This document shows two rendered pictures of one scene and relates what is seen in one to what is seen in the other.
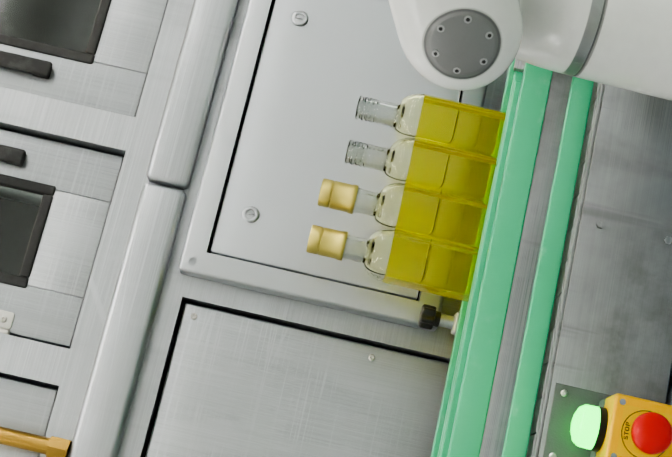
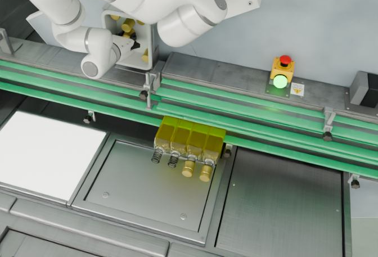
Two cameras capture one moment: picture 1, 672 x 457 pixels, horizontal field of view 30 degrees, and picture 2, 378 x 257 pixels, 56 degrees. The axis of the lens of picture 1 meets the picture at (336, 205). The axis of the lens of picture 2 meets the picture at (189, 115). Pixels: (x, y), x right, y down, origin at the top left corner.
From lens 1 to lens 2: 0.86 m
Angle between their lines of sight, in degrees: 42
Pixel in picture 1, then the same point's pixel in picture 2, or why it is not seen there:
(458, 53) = not seen: outside the picture
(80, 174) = not seen: outside the picture
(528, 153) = (189, 95)
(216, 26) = (102, 226)
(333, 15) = (106, 183)
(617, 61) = not seen: outside the picture
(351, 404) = (250, 191)
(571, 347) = (253, 88)
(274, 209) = (181, 208)
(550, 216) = (210, 92)
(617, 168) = (196, 73)
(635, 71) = not seen: outside the picture
